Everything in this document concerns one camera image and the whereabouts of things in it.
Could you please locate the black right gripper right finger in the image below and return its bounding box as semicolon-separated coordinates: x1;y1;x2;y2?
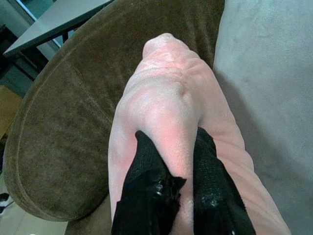
192;126;256;235

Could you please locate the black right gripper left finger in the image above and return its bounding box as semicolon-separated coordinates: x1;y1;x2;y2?
111;130;187;235

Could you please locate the pink pillow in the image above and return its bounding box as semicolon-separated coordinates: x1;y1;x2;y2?
107;33;293;235

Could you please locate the brown round velvet sofa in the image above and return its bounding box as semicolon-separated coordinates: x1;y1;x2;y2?
2;0;226;235

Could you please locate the grey square pillow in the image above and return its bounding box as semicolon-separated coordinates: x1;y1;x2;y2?
212;0;313;235

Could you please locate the large brown cardboard box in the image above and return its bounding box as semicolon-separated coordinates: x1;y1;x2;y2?
0;85;23;142

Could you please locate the long white table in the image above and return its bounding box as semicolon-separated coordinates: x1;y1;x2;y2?
2;0;116;58

